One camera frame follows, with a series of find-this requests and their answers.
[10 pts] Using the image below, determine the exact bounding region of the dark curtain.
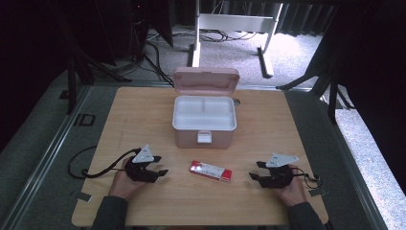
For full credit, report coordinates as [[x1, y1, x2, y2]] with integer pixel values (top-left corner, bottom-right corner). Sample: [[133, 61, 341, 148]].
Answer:
[[277, 3, 337, 36]]

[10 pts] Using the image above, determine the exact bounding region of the person's right hand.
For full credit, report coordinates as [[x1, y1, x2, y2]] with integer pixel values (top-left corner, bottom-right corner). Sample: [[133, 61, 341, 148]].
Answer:
[[274, 173, 308, 208]]

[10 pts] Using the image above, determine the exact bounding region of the black metal stand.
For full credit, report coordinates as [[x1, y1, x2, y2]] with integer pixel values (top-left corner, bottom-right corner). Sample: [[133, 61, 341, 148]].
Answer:
[[47, 0, 132, 115], [275, 6, 356, 125]]

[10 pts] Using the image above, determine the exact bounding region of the black floor cable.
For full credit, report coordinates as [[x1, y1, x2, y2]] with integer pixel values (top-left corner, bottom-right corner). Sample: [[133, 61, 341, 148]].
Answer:
[[143, 40, 175, 88]]

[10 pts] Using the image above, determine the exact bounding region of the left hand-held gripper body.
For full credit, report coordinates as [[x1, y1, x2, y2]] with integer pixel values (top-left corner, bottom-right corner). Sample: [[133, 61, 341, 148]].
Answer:
[[124, 144, 159, 184]]

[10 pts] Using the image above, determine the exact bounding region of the person's left hand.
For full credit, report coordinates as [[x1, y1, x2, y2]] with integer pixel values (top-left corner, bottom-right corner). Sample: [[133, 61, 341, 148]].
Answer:
[[108, 157, 148, 201]]

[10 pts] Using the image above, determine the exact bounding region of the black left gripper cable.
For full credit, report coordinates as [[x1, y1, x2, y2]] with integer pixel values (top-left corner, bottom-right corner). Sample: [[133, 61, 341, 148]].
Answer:
[[67, 146, 142, 180]]

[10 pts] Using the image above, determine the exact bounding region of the bundle of floor cables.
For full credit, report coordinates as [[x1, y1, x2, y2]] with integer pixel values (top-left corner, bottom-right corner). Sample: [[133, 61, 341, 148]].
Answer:
[[198, 28, 259, 43]]

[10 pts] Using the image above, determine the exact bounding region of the white tray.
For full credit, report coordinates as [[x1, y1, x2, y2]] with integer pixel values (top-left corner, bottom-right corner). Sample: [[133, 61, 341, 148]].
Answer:
[[172, 95, 237, 131]]

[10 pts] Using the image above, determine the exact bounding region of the white desk frame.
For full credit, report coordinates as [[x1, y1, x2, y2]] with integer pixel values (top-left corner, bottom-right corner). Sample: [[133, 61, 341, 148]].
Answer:
[[186, 0, 284, 79]]

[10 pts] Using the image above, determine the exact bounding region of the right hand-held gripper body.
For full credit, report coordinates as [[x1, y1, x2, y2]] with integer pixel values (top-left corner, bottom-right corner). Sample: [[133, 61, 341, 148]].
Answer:
[[259, 152, 301, 189]]

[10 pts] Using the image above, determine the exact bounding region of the red and white packet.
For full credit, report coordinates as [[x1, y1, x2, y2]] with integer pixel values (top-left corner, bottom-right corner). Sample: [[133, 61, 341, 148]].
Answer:
[[190, 160, 233, 183]]

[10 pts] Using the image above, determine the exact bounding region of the pink storage box with lid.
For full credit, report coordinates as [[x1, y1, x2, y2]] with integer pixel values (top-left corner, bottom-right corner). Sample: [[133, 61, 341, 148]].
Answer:
[[171, 66, 240, 150]]

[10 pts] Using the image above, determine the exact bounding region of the dark computer case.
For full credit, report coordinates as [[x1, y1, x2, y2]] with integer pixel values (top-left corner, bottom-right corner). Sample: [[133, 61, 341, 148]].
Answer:
[[95, 0, 150, 62]]

